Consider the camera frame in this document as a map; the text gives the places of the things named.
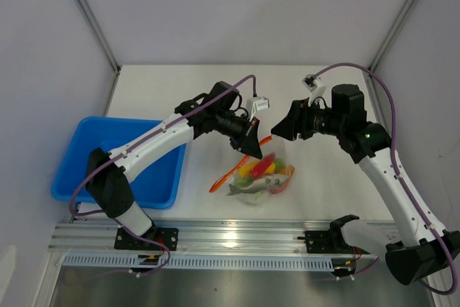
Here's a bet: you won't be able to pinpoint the blue plastic tray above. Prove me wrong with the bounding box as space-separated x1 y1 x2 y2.
50 116 186 210

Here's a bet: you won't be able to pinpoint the right frame post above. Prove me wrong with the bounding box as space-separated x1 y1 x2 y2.
368 0 420 72

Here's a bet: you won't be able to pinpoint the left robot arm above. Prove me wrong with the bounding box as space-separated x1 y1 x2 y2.
82 81 270 249

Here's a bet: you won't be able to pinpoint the yellow toy mango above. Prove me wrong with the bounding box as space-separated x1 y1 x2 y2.
238 161 258 178

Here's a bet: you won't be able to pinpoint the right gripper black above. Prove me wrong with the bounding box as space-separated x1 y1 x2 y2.
271 97 345 142

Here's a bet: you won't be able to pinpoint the slotted cable duct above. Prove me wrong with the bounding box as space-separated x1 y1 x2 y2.
63 253 334 272

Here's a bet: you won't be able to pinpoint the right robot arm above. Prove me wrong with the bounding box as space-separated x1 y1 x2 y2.
271 84 459 285

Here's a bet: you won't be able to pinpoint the frame post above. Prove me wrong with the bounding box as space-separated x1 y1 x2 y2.
368 0 420 72
74 0 121 74

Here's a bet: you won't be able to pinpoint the clear zip top bag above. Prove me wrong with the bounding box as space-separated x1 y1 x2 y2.
208 135 295 206

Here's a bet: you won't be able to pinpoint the grey toy fish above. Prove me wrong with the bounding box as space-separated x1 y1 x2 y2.
227 174 283 196

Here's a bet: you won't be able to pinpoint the aluminium mounting rail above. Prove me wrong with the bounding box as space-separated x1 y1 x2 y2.
48 219 440 260

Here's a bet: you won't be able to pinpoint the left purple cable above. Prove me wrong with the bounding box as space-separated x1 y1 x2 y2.
68 74 258 279

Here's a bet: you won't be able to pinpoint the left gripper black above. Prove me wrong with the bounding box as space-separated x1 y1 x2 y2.
214 110 262 159

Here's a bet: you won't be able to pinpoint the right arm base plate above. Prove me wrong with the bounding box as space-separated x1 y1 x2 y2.
297 230 368 255

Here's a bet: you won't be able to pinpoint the left frame post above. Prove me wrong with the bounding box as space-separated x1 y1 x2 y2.
74 0 121 74

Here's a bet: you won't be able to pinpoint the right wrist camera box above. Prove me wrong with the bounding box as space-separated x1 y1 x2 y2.
302 75 327 105

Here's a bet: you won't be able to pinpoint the red orange toy mango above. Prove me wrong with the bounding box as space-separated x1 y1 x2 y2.
270 165 295 195

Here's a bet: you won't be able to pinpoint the green toy grapes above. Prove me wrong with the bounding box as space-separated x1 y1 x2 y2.
233 175 253 188

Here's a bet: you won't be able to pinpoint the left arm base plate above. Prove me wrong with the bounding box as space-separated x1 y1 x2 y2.
114 228 179 251

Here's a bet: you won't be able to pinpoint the white green toy cabbage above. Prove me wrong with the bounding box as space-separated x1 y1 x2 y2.
237 191 271 206

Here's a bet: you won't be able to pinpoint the red toy chili pepper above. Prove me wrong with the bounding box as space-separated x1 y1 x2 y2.
252 153 276 179

